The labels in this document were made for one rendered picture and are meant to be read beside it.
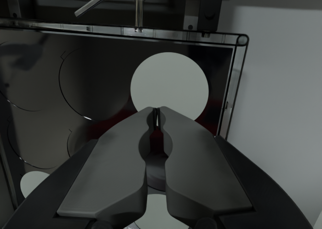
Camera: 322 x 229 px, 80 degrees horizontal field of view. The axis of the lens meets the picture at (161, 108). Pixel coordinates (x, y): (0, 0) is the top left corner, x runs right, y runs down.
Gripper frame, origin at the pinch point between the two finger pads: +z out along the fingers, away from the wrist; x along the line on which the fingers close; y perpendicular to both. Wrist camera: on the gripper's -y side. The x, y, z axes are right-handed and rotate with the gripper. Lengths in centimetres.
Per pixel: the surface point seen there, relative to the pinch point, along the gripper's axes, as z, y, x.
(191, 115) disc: 10.4, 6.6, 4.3
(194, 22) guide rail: 16.8, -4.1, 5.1
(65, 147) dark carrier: 13.1, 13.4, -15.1
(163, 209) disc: 9.0, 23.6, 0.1
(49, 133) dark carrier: 13.9, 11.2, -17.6
